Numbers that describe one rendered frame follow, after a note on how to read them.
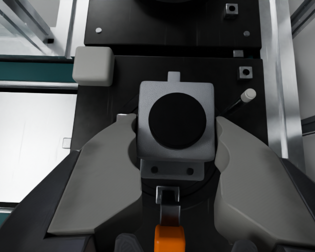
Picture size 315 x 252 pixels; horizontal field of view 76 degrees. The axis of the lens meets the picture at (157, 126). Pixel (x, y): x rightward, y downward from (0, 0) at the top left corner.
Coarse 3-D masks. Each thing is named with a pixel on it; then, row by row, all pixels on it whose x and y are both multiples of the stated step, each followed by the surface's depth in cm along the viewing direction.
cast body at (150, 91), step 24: (168, 72) 16; (144, 96) 12; (168, 96) 11; (192, 96) 12; (144, 120) 11; (168, 120) 10; (192, 120) 10; (144, 144) 11; (168, 144) 10; (192, 144) 10; (144, 168) 14; (168, 168) 14; (192, 168) 14
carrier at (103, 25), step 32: (96, 0) 29; (128, 0) 29; (160, 0) 26; (192, 0) 26; (224, 0) 28; (256, 0) 28; (96, 32) 28; (128, 32) 28; (160, 32) 27; (192, 32) 27; (224, 32) 27; (256, 32) 27
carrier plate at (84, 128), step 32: (128, 64) 27; (160, 64) 26; (192, 64) 26; (224, 64) 26; (256, 64) 26; (96, 96) 26; (128, 96) 26; (224, 96) 25; (256, 96) 25; (96, 128) 25; (256, 128) 24; (192, 224) 23
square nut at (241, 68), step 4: (240, 68) 25; (244, 68) 25; (248, 68) 25; (240, 72) 25; (244, 72) 26; (248, 72) 25; (240, 76) 25; (244, 76) 25; (248, 76) 25; (240, 80) 26; (244, 80) 25; (248, 80) 25
